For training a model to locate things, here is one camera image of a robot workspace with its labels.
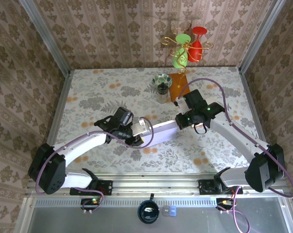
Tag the lavender paper box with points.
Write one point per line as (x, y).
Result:
(163, 133)

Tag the floral patterned tablecloth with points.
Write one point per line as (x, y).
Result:
(161, 165)

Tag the glass jar black lid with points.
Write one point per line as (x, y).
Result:
(162, 97)

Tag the leaf pattern bowl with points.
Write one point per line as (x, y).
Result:
(164, 78)

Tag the dark blue mug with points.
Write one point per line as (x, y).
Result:
(149, 213)

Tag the clear memory card case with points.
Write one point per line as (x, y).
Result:
(165, 211)

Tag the blue memory card case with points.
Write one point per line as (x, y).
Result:
(173, 211)

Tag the green wine glass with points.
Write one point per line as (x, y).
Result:
(183, 38)

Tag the small circuit board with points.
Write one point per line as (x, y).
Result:
(224, 202)
(88, 201)

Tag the red wine glass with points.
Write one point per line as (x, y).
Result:
(199, 31)

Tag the grey metal panel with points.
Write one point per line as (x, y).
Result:
(112, 221)

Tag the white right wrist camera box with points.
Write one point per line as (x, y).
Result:
(180, 102)

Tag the aluminium frame cross rail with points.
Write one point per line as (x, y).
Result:
(156, 187)

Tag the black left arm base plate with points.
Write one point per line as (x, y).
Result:
(107, 187)

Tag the aluminium table side rail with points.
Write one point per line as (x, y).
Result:
(258, 121)
(56, 121)

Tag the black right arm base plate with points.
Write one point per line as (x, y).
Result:
(204, 187)

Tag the aluminium frame post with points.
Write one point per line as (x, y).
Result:
(46, 36)
(260, 36)

